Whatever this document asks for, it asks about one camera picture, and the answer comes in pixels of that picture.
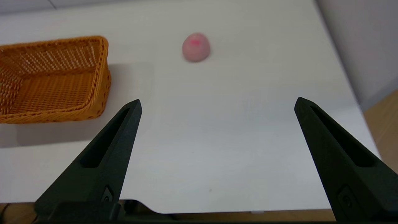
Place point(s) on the orange wicker basket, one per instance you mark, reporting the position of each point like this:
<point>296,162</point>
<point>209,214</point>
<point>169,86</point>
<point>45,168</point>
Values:
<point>56,93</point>

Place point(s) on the pink peach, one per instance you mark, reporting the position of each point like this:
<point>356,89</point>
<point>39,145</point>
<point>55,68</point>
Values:
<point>196,48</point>

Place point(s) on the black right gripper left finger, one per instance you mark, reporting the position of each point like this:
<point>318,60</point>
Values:
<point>102,168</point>

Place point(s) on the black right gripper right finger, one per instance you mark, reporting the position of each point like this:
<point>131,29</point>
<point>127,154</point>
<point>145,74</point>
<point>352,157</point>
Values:
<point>351,174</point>

